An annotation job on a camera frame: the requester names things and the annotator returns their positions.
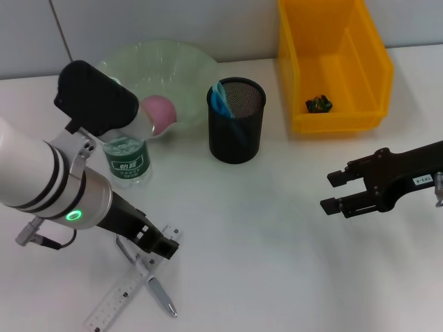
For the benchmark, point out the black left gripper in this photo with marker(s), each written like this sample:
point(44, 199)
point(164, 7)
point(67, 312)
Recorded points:
point(124, 218)

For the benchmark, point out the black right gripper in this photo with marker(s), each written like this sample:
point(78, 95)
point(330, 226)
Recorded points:
point(398, 169)

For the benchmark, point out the silver white pen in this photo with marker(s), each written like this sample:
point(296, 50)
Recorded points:
point(161, 294)

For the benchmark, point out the transparent plastic ruler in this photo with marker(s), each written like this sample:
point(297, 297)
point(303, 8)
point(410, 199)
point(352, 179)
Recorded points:
point(110, 304)

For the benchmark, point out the green label water bottle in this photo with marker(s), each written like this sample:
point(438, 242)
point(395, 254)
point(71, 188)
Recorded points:
point(128, 166)

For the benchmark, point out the green plastic wrapper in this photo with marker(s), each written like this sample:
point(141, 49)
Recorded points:
point(318, 104)

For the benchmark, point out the pink peach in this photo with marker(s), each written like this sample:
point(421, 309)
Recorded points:
point(162, 110)

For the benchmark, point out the black mesh pen cup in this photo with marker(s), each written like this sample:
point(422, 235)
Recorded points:
point(239, 145)

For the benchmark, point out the translucent green fruit bowl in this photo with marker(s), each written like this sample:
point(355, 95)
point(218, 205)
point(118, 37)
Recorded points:
point(173, 69)

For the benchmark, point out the yellow plastic bin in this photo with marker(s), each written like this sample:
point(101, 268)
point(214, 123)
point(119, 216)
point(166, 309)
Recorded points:
point(328, 121)

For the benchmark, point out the silver right gripper plug stub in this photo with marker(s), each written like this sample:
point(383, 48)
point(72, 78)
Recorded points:
point(439, 186)

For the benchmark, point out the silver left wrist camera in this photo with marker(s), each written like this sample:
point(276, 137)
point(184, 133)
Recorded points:
point(93, 100)

